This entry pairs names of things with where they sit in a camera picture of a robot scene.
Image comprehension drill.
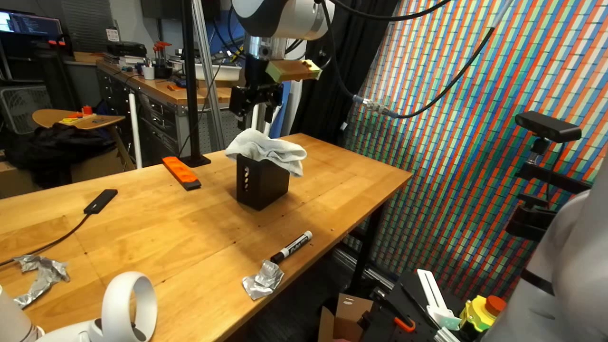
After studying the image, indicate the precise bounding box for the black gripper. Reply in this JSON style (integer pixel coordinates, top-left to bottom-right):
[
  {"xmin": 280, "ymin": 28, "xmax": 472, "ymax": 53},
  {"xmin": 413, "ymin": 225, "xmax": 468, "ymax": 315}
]
[{"xmin": 229, "ymin": 54, "xmax": 286, "ymax": 119}]

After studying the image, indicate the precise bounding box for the white terry towel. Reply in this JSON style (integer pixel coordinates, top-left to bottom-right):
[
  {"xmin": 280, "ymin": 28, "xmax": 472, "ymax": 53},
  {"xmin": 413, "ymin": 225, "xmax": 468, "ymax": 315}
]
[{"xmin": 225, "ymin": 127, "xmax": 310, "ymax": 178}]

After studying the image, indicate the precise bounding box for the black perforated box container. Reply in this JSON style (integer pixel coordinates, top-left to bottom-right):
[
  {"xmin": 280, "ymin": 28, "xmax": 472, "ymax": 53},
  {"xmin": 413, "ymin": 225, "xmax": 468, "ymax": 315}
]
[{"xmin": 234, "ymin": 153, "xmax": 293, "ymax": 212}]

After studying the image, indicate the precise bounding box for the black vertical stand pole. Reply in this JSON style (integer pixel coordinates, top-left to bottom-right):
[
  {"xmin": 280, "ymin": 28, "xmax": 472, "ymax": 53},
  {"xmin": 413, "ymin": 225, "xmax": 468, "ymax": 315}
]
[{"xmin": 181, "ymin": 0, "xmax": 214, "ymax": 168}]

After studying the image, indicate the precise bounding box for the black curtain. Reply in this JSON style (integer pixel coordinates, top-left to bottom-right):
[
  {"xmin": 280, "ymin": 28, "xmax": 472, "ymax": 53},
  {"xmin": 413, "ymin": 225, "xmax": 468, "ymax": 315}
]
[{"xmin": 293, "ymin": 0, "xmax": 405, "ymax": 148}]

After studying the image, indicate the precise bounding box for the orange rectangular block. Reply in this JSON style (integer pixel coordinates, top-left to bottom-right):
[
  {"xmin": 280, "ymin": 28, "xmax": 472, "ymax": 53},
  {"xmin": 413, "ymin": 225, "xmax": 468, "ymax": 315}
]
[{"xmin": 160, "ymin": 153, "xmax": 204, "ymax": 191}]

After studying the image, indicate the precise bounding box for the black and white marker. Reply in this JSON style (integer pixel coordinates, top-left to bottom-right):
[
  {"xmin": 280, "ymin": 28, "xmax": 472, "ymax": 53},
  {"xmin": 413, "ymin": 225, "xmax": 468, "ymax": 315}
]
[{"xmin": 269, "ymin": 227, "xmax": 316, "ymax": 265}]

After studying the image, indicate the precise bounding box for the small crumpled foil wrapper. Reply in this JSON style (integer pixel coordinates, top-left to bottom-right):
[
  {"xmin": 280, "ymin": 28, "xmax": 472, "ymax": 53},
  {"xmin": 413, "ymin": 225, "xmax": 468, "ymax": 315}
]
[{"xmin": 240, "ymin": 258, "xmax": 288, "ymax": 301}]

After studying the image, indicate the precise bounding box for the flat black handheld device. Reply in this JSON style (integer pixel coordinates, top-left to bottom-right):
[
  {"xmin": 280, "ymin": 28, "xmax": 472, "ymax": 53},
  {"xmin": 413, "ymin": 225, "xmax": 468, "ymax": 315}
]
[{"xmin": 82, "ymin": 186, "xmax": 120, "ymax": 216}]

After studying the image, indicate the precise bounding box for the black bag on chair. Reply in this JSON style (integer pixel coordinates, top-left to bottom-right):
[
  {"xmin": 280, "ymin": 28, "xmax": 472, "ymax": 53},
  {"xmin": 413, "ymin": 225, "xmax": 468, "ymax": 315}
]
[{"xmin": 0, "ymin": 121, "xmax": 126, "ymax": 189}]

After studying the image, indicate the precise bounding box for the cardboard box with white plastic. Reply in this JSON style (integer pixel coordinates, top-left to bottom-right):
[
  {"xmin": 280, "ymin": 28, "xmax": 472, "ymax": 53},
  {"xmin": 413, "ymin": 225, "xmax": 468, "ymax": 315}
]
[{"xmin": 316, "ymin": 290, "xmax": 377, "ymax": 342}]

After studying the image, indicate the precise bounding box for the lit computer monitor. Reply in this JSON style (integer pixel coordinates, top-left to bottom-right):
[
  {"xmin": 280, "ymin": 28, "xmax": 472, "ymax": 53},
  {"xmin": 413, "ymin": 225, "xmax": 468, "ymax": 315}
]
[{"xmin": 0, "ymin": 7, "xmax": 65, "ymax": 41}]

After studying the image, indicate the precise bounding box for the white VR controller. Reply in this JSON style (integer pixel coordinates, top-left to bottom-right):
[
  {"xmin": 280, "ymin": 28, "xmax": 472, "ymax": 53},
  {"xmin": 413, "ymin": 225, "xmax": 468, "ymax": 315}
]
[{"xmin": 0, "ymin": 269, "xmax": 160, "ymax": 342}]

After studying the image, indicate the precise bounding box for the black clamp with orange grip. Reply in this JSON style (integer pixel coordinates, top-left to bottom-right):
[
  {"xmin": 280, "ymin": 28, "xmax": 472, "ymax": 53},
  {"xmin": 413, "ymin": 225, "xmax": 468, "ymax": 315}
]
[{"xmin": 362, "ymin": 271, "xmax": 445, "ymax": 342}]

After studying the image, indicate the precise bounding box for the large crumpled foil piece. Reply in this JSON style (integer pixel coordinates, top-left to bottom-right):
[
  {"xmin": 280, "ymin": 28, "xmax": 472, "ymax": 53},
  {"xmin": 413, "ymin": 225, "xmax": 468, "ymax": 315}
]
[{"xmin": 12, "ymin": 252, "xmax": 73, "ymax": 309}]

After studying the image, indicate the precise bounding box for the yellow red emergency stop button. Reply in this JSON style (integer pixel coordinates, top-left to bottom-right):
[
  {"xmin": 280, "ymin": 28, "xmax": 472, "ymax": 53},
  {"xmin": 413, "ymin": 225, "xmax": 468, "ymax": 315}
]
[{"xmin": 461, "ymin": 292, "xmax": 510, "ymax": 336}]

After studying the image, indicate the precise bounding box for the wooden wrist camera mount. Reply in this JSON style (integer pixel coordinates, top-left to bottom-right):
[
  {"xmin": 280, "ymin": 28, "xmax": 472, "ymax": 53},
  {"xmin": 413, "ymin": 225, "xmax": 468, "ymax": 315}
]
[{"xmin": 265, "ymin": 56, "xmax": 326, "ymax": 83}]

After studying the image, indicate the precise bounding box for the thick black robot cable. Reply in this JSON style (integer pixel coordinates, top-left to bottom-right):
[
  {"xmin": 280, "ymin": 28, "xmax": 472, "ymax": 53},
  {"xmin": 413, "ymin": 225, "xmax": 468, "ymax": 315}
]
[{"xmin": 329, "ymin": 0, "xmax": 510, "ymax": 121}]

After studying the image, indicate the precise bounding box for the thin black device cable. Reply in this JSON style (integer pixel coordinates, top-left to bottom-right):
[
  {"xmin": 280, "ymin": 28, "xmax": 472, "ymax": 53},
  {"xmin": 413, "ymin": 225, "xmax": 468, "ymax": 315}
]
[{"xmin": 0, "ymin": 210, "xmax": 94, "ymax": 269}]

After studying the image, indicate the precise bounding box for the white plastic bracket piece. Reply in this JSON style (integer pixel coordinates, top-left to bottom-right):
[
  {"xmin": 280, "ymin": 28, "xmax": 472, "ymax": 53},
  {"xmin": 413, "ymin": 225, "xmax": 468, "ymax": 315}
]
[{"xmin": 415, "ymin": 267, "xmax": 466, "ymax": 332}]

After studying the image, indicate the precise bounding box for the black stereo camera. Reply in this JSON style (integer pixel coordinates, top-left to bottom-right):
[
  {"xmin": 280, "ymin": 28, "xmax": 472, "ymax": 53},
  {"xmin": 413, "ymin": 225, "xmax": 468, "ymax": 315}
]
[{"xmin": 514, "ymin": 110, "xmax": 584, "ymax": 144}]

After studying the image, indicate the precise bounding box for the black camera stand mount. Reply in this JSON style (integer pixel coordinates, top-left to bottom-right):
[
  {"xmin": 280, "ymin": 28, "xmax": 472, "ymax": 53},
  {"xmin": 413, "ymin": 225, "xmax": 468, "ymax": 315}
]
[{"xmin": 504, "ymin": 136, "xmax": 595, "ymax": 243}]

